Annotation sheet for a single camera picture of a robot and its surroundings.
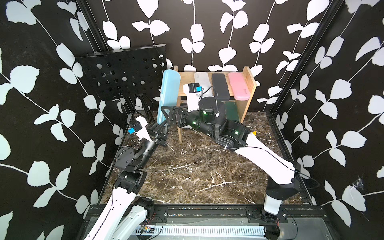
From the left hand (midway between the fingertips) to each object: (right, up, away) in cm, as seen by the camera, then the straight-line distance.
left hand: (167, 119), depth 56 cm
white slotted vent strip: (+17, -53, +14) cm, 58 cm away
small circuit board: (-14, -53, +14) cm, 57 cm away
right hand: (+1, +5, -3) cm, 6 cm away
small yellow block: (+54, -8, +50) cm, 74 cm away
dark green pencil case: (+32, +6, +33) cm, 47 cm away
